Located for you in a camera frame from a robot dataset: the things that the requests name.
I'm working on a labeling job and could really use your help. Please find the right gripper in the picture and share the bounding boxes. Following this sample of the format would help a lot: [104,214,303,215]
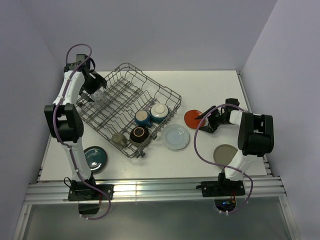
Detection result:
[196,105,228,134]

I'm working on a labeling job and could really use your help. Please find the clear plastic cup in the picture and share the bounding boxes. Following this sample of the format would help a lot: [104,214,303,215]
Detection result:
[90,89,104,108]

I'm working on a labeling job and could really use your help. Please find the orange small plate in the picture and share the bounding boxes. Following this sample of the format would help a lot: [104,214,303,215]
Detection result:
[184,109,203,130]

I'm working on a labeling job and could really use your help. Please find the light blue glass plate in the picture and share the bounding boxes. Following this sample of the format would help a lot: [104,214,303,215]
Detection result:
[161,123,190,151]

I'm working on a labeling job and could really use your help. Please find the grey ceramic plate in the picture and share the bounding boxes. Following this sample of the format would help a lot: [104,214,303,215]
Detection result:
[213,144,238,165]

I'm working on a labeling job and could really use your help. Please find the teal and white bowl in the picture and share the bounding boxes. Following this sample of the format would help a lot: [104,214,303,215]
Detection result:
[150,103,169,123]

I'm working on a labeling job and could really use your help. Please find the grey ceramic cup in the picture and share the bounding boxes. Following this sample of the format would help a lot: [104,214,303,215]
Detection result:
[111,132,128,148]

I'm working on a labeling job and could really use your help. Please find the dark blue mug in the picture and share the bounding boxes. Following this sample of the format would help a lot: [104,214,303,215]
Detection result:
[134,110,152,128]

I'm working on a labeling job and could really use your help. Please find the dark teal ceramic plate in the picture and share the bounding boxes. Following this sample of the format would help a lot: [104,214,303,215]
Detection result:
[84,146,108,175]

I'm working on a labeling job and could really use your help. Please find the brown patterned bowl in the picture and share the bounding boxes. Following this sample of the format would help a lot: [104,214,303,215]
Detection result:
[129,126,150,147]

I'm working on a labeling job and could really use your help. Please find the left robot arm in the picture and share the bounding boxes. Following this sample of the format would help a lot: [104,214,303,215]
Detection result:
[44,54,107,200]

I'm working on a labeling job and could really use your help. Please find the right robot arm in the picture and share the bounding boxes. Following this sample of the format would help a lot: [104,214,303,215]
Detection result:
[195,98,274,195]

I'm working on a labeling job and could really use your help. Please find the grey wire dish rack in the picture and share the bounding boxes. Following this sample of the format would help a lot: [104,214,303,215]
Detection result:
[76,62,182,159]

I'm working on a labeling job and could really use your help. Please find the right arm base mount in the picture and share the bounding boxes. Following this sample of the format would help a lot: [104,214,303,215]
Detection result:
[196,180,246,198]

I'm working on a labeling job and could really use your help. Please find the aluminium mounting rail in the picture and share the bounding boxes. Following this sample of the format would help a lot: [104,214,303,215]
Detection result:
[23,175,287,205]

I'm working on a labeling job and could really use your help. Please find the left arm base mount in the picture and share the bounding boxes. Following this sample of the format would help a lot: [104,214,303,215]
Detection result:
[63,177,114,218]

